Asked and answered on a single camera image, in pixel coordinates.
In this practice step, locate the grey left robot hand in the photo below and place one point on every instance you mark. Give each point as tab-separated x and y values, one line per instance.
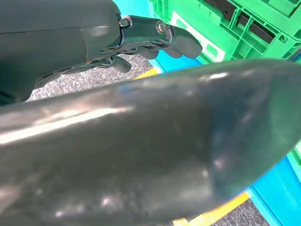
141	149

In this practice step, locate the blue metal shelf rack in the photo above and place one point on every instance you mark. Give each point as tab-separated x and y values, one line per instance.
277	193

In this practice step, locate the green folded plastic crate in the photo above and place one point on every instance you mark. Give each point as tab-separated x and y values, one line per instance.
240	50

